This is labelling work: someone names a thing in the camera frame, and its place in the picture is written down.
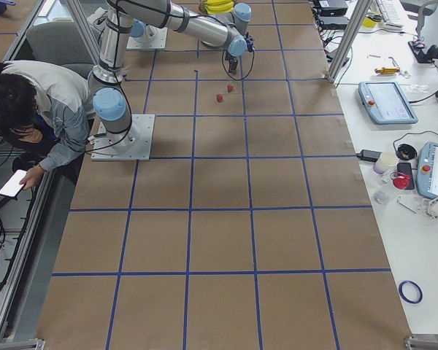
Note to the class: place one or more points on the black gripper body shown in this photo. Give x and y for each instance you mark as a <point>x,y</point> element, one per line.
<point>232,63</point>

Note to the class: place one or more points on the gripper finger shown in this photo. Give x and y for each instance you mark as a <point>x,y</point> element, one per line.
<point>232,67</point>

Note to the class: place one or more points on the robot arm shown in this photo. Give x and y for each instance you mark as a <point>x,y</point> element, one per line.
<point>143,25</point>

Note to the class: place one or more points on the yellow banana bunch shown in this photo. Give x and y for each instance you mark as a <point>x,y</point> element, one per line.
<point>213,7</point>

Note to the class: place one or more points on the upper teach pendant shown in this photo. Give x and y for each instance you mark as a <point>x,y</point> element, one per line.
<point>386,103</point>

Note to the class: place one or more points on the teach pendant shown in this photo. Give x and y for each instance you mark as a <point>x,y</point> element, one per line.
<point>427,174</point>
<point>386,103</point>

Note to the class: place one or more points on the black power adapter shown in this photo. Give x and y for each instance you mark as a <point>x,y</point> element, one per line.
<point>368,155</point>

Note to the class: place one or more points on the grey office chair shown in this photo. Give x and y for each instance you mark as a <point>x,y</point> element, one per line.
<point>60,43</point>

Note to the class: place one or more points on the white cup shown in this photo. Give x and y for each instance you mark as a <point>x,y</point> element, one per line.
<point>386,161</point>

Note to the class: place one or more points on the person in grey jacket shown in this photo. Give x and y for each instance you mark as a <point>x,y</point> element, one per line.
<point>45,110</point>

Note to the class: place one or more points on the red round object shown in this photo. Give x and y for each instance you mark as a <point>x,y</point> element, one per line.
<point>400,181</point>

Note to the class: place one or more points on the lower teach pendant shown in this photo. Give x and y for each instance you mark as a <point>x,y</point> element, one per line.
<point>427,174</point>

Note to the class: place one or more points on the white smartphone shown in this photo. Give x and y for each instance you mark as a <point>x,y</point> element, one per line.
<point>13,185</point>

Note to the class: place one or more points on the blue tape roll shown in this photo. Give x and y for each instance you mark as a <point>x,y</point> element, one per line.
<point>410,292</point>

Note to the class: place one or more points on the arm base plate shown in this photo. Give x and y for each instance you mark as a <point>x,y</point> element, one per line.
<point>147,38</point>
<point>134,146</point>

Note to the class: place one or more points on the aluminium frame post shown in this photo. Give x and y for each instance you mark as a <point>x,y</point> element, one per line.
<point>356,19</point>

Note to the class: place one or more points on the yellow handled tool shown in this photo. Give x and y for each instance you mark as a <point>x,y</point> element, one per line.
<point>387,70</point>

